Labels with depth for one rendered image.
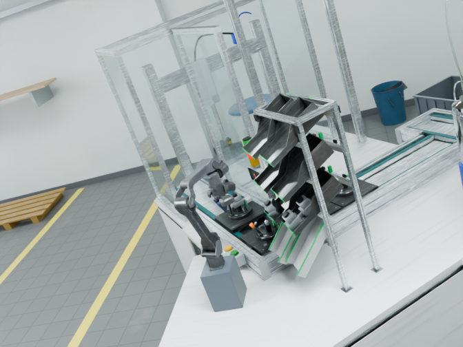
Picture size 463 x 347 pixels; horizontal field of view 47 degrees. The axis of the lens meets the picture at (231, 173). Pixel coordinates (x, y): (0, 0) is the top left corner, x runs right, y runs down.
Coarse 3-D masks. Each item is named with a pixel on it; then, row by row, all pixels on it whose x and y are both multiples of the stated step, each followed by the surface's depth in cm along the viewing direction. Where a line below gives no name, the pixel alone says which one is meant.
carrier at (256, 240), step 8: (264, 224) 279; (272, 224) 272; (248, 232) 277; (256, 232) 270; (264, 232) 268; (272, 232) 265; (248, 240) 270; (256, 240) 267; (264, 240) 264; (272, 240) 262; (256, 248) 261; (264, 248) 258
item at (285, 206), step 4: (296, 192) 228; (292, 196) 228; (296, 196) 228; (276, 200) 240; (280, 200) 241; (288, 200) 236; (292, 200) 228; (280, 204) 238; (284, 204) 236; (288, 204) 234; (292, 204) 229; (280, 208) 236; (284, 208) 234; (288, 208) 229; (292, 208) 229; (280, 212) 234; (276, 216) 234; (280, 216) 229; (272, 220) 230; (276, 220) 229; (280, 220) 229
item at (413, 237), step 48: (384, 144) 346; (432, 192) 276; (192, 240) 318; (336, 240) 264; (384, 240) 251; (432, 240) 240; (288, 288) 242; (336, 288) 231; (384, 288) 221; (336, 336) 206
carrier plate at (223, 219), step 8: (256, 208) 299; (264, 208) 296; (216, 216) 306; (224, 216) 303; (248, 216) 293; (256, 216) 290; (224, 224) 294; (232, 224) 290; (240, 224) 287; (248, 224) 289; (232, 232) 286
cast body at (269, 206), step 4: (268, 200) 234; (272, 200) 234; (268, 204) 233; (272, 204) 232; (276, 204) 235; (268, 208) 233; (272, 208) 233; (276, 208) 233; (268, 212) 235; (272, 212) 233; (276, 212) 233; (272, 216) 234
